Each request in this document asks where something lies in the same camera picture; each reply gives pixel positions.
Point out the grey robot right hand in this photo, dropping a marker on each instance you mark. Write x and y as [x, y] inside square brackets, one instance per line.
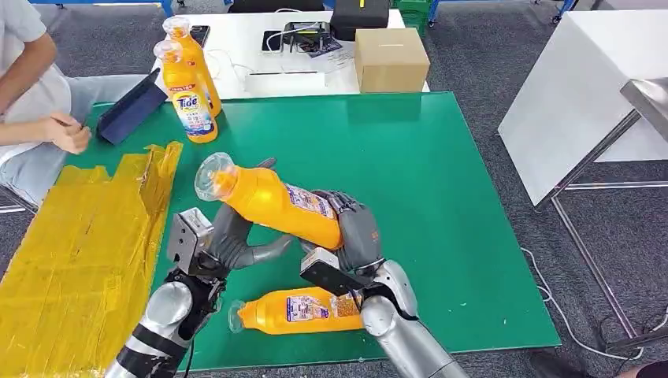
[360, 235]

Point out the person's hand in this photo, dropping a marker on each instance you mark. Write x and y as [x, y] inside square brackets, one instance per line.
[70, 133]

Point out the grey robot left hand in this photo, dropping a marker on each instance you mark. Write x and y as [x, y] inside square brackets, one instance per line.
[229, 240]

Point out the orange detergent bottle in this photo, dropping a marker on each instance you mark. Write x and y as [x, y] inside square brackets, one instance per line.
[271, 313]
[195, 57]
[188, 88]
[271, 201]

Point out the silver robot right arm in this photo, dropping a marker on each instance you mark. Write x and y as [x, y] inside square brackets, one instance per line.
[402, 334]

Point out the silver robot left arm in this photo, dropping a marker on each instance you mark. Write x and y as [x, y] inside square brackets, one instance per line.
[167, 313]

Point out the person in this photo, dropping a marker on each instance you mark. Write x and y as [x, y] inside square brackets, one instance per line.
[31, 88]

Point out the dark blue folder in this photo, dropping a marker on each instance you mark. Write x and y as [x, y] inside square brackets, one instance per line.
[130, 109]

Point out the green table mat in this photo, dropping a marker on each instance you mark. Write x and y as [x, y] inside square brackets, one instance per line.
[417, 156]

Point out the yellow plastic sheet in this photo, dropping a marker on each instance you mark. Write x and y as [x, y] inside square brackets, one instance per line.
[68, 271]

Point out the flat white box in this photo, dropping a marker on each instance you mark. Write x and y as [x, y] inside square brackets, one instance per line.
[284, 84]

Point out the black smartphone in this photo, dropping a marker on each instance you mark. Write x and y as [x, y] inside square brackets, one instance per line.
[202, 34]

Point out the brown cardboard box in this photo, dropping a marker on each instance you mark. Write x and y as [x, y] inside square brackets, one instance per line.
[390, 61]

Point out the dark printed pad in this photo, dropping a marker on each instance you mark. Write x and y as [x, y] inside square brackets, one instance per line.
[328, 47]

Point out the white table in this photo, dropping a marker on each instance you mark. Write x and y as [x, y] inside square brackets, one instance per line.
[245, 41]

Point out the small black phone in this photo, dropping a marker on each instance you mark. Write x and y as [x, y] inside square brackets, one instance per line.
[270, 43]

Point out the black electronic device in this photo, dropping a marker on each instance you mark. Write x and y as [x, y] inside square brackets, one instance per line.
[312, 35]

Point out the black case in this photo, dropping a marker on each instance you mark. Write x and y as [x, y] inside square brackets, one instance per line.
[359, 17]

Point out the green plastic crate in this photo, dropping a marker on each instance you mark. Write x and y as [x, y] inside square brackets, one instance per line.
[413, 15]

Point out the black chair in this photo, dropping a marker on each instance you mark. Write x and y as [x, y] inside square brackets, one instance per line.
[275, 5]

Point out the large white board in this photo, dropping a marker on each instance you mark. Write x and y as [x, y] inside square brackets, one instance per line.
[566, 96]

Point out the steel bench top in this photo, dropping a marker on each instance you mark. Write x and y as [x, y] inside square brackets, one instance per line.
[652, 104]

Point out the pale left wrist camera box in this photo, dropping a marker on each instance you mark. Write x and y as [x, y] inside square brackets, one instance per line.
[185, 240]

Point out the dark right wrist camera box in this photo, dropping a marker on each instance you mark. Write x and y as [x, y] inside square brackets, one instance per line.
[329, 274]

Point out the metal chair frame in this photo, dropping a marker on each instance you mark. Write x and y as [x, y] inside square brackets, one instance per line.
[18, 201]

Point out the blue metal rack frame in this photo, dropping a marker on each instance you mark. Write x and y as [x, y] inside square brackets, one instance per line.
[496, 1]
[104, 1]

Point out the grey metal table frame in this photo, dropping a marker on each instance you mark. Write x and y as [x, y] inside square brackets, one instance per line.
[587, 161]

